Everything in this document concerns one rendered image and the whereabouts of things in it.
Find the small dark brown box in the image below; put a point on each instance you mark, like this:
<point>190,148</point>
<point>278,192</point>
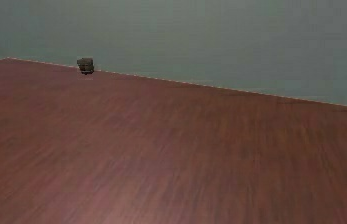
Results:
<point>85,65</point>

